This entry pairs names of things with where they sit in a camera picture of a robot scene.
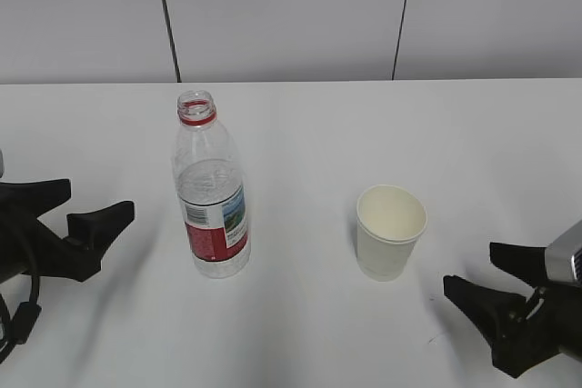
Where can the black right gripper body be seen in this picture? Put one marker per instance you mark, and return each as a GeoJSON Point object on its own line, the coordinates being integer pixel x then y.
{"type": "Point", "coordinates": [530, 331]}

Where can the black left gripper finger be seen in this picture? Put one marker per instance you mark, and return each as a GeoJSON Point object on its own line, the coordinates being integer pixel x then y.
{"type": "Point", "coordinates": [92, 234]}
{"type": "Point", "coordinates": [23, 203]}

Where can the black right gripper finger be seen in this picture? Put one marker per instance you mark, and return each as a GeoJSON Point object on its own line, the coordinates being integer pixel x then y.
{"type": "Point", "coordinates": [477, 306]}
{"type": "Point", "coordinates": [523, 262]}

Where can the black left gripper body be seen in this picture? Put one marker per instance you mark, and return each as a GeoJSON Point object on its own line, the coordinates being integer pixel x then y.
{"type": "Point", "coordinates": [30, 247]}

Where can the clear plastic water bottle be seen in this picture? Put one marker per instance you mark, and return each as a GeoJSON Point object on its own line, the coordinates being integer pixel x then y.
{"type": "Point", "coordinates": [210, 188]}

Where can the white paper cup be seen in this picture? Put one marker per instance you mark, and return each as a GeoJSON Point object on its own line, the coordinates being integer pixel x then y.
{"type": "Point", "coordinates": [389, 222]}

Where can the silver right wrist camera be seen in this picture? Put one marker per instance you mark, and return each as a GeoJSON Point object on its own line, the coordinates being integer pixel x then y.
{"type": "Point", "coordinates": [563, 257]}

